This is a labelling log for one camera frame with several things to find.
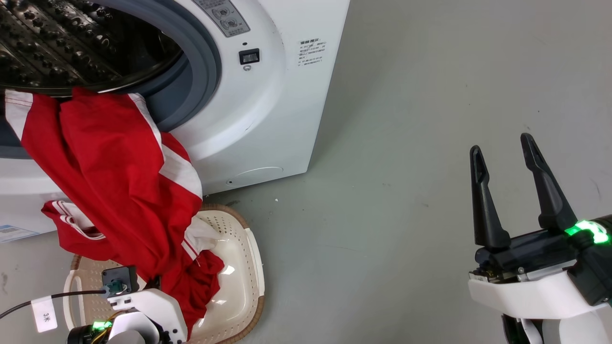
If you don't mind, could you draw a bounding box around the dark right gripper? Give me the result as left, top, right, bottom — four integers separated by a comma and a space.
469, 133, 612, 306

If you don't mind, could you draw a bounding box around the grey warning sticker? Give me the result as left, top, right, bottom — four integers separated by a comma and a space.
193, 0, 251, 38

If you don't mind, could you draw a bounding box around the cream plastic laundry basket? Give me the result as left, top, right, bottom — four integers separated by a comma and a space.
63, 204, 265, 344

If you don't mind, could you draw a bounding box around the white text label sticker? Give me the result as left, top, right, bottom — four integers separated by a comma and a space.
297, 38, 328, 66

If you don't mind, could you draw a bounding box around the blue energy label sticker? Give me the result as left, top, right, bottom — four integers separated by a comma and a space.
0, 225, 39, 243

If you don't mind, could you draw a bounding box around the thin black cable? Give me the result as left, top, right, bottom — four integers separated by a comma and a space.
0, 290, 107, 320

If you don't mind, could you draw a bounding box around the white paper cable tag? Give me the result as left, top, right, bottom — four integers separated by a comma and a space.
31, 296, 58, 333

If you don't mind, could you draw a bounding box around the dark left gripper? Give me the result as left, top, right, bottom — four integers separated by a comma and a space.
67, 311, 165, 344

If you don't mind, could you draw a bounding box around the red garment with white stripes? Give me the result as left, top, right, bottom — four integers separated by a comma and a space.
4, 88, 225, 339

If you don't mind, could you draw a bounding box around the grey rubber door gasket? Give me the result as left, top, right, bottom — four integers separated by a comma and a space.
0, 0, 222, 161

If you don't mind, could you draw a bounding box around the round white filter cover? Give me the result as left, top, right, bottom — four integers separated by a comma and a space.
226, 167, 284, 187

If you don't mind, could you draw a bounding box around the white front-load washing machine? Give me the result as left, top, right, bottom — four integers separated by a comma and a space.
0, 0, 351, 243

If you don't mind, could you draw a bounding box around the stainless steel washing machine drum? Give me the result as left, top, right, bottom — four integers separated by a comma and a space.
0, 0, 185, 94

